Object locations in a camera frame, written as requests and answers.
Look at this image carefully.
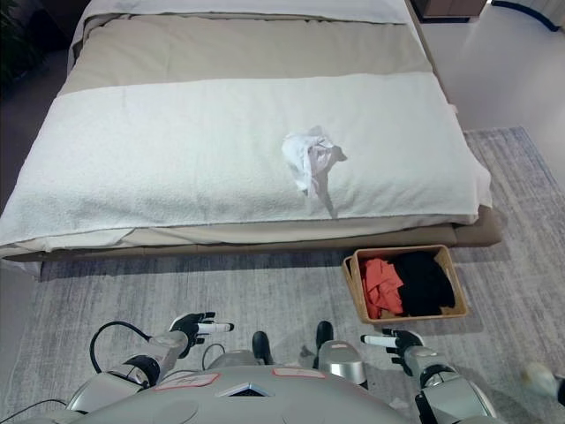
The white garment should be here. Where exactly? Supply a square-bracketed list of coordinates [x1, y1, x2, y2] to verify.
[281, 125, 349, 198]

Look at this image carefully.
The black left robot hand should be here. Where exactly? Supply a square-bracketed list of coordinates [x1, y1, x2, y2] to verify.
[169, 311, 236, 355]

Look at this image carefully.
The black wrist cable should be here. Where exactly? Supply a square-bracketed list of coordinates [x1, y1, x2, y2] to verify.
[89, 321, 154, 382]

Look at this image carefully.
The woven wooden laundry basket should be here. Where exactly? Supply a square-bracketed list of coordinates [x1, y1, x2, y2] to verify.
[342, 244, 469, 326]

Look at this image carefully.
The black garment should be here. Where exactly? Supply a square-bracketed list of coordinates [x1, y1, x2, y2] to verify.
[391, 250, 456, 317]

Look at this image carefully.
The green potted plant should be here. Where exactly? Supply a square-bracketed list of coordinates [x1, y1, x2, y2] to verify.
[0, 0, 36, 87]

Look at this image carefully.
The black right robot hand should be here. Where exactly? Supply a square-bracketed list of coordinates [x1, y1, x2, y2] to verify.
[359, 328, 426, 366]

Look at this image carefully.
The grey rug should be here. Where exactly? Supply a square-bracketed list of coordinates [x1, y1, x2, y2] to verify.
[0, 126, 565, 424]

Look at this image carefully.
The beige duvet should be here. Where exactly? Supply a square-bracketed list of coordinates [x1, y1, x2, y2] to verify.
[56, 12, 439, 96]

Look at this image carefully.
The brown wooden cabinet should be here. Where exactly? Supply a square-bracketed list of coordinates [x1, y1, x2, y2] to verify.
[414, 0, 487, 19]

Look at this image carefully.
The orange garment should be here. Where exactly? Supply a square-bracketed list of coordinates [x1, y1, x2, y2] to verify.
[359, 258, 405, 320]

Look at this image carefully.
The silver right robot leg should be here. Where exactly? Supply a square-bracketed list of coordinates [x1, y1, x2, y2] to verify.
[312, 321, 368, 390]

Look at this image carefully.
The beige bed base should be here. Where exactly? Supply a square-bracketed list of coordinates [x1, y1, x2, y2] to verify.
[0, 12, 503, 280]

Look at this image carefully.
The silver robot torso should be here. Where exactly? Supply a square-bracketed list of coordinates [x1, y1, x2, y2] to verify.
[38, 364, 442, 424]

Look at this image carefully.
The white bed sheet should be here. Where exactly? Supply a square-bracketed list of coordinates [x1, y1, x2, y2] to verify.
[79, 0, 410, 26]

